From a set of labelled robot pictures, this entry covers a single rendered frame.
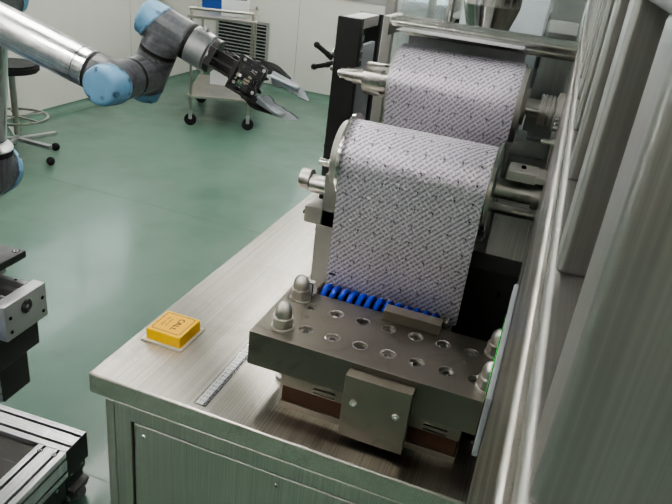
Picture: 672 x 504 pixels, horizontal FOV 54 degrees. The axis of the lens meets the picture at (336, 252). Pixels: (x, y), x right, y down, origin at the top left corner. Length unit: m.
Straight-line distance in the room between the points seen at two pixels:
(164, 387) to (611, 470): 0.97
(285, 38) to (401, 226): 6.18
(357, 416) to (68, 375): 1.82
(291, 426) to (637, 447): 0.89
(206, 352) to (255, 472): 0.23
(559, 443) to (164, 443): 1.01
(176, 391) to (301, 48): 6.20
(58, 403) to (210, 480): 1.46
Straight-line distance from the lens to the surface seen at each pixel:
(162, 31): 1.37
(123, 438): 1.20
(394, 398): 0.95
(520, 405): 0.25
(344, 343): 1.00
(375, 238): 1.08
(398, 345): 1.02
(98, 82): 1.29
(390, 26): 1.32
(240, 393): 1.10
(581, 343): 0.16
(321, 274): 1.24
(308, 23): 7.07
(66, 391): 2.60
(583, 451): 0.18
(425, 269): 1.08
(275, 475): 1.07
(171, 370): 1.15
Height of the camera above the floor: 1.58
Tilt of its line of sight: 26 degrees down
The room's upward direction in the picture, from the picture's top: 7 degrees clockwise
